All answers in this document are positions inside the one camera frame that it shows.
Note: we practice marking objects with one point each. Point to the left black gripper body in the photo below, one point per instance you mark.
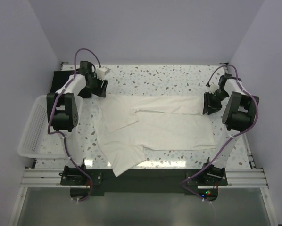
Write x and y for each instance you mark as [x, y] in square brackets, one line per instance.
[95, 85]

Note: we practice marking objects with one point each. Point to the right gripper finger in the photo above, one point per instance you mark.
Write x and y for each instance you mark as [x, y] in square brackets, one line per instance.
[207, 108]
[214, 109]

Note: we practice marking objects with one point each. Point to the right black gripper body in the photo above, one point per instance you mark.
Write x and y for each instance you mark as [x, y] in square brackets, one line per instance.
[218, 96]

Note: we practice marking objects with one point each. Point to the white t shirt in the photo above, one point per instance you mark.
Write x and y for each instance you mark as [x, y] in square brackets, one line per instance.
[126, 125]

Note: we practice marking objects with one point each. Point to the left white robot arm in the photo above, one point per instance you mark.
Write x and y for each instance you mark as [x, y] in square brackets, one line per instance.
[62, 110]

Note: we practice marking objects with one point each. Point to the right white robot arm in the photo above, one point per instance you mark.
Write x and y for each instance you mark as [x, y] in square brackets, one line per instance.
[238, 117]

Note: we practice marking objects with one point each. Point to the folded black t shirt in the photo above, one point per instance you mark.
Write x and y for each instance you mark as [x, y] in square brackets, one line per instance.
[60, 78]

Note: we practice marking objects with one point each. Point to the white plastic basket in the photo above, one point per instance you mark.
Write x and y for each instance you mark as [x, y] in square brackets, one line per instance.
[35, 141]

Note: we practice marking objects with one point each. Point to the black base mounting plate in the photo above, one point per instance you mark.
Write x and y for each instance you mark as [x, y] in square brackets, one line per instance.
[98, 182]

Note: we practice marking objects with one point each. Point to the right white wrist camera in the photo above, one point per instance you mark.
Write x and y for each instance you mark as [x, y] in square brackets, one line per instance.
[213, 88]

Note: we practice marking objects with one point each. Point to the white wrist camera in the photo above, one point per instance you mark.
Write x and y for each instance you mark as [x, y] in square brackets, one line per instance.
[213, 88]
[102, 72]

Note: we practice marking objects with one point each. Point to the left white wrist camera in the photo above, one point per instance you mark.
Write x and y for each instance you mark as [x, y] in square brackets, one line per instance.
[102, 72]

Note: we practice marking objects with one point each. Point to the aluminium front rail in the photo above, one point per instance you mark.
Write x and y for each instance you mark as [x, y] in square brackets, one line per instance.
[252, 178]

